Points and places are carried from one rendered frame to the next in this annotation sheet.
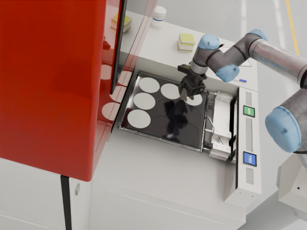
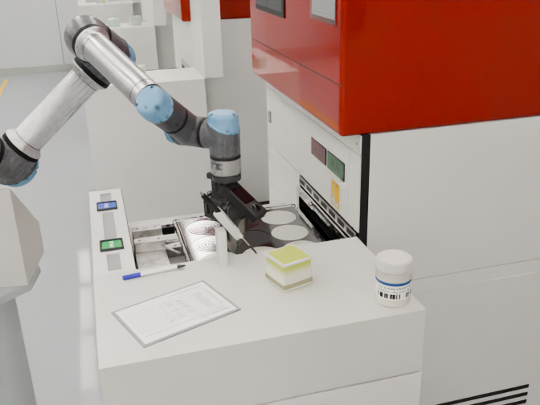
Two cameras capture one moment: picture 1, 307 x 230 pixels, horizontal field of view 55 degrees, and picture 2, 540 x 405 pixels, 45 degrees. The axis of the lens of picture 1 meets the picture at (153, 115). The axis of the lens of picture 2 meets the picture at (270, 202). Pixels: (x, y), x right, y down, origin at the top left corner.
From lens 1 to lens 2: 2.48 m
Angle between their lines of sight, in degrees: 107
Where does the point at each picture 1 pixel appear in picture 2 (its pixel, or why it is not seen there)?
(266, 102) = not seen: outside the picture
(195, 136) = (190, 227)
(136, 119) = (280, 215)
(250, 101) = (108, 261)
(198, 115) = (198, 246)
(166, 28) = (366, 303)
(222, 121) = (152, 263)
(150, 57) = (330, 243)
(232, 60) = not seen: hidden behind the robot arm
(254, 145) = (100, 218)
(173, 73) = not seen: hidden behind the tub
